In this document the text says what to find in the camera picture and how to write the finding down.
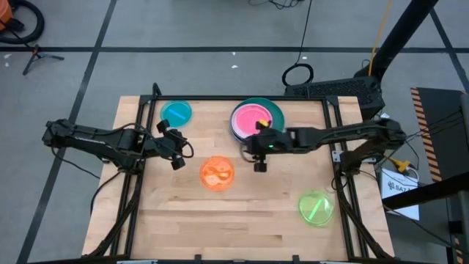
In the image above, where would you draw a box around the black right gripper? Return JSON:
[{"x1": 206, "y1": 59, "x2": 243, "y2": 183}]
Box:
[{"x1": 243, "y1": 120, "x2": 294, "y2": 173}]

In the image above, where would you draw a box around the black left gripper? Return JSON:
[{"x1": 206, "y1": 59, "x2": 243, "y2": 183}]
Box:
[{"x1": 155, "y1": 119, "x2": 190, "y2": 172}]

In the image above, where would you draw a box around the blue translucent plastic plate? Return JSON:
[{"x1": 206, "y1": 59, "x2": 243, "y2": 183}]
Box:
[{"x1": 160, "y1": 100, "x2": 193, "y2": 129}]

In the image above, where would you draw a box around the pink translucent plastic plate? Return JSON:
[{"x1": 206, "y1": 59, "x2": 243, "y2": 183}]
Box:
[{"x1": 233, "y1": 103, "x2": 275, "y2": 139}]

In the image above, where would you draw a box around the large teal plastic plate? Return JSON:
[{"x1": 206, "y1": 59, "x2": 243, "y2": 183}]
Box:
[{"x1": 229, "y1": 96, "x2": 286, "y2": 144}]

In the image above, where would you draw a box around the purple plastic plate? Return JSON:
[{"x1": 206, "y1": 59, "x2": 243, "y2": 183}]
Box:
[{"x1": 229, "y1": 101, "x2": 279, "y2": 144}]

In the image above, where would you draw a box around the orange translucent plastic plate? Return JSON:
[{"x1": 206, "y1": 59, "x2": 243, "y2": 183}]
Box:
[{"x1": 199, "y1": 155, "x2": 236, "y2": 192}]

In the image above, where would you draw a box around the black computer case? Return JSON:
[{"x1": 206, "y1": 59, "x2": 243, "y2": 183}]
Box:
[{"x1": 284, "y1": 76, "x2": 386, "y2": 124}]

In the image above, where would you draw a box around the yellow-green translucent plastic plate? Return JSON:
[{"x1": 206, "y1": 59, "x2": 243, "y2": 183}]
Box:
[{"x1": 297, "y1": 189, "x2": 336, "y2": 228}]

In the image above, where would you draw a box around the yellow plug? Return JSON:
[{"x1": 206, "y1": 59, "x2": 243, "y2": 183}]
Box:
[{"x1": 388, "y1": 157, "x2": 412, "y2": 173}]

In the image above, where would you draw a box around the white paper sign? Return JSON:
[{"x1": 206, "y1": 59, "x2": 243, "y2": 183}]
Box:
[{"x1": 380, "y1": 166, "x2": 421, "y2": 221}]

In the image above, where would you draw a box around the black tripod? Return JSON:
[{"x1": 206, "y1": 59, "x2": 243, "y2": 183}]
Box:
[{"x1": 21, "y1": 44, "x2": 65, "y2": 76}]

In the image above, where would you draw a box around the black thick pole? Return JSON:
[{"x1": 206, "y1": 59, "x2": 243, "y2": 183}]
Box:
[{"x1": 354, "y1": 0, "x2": 439, "y2": 84}]

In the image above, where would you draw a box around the black metal beam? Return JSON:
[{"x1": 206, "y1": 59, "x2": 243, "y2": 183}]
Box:
[{"x1": 381, "y1": 172, "x2": 469, "y2": 210}]

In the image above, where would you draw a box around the black platform with striped edge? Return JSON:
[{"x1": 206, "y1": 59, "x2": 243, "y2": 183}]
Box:
[{"x1": 410, "y1": 87, "x2": 469, "y2": 183}]

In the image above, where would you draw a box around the orange vacuum cleaner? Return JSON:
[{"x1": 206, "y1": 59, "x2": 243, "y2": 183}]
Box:
[{"x1": 0, "y1": 0, "x2": 14, "y2": 32}]

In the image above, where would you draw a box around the black metal table frame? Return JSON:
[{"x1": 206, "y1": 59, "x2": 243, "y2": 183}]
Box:
[{"x1": 87, "y1": 94, "x2": 395, "y2": 264}]

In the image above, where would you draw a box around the black hanging cable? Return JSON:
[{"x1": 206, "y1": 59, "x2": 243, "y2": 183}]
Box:
[{"x1": 281, "y1": 0, "x2": 315, "y2": 87}]

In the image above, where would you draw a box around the black floor cable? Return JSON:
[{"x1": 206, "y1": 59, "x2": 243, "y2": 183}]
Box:
[{"x1": 51, "y1": 146, "x2": 124, "y2": 216}]

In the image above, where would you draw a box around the yellow cable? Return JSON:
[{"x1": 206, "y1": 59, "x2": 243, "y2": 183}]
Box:
[{"x1": 367, "y1": 0, "x2": 394, "y2": 77}]

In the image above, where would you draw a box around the black vacuum hose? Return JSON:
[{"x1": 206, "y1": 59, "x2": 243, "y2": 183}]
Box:
[{"x1": 0, "y1": 0, "x2": 45, "y2": 45}]

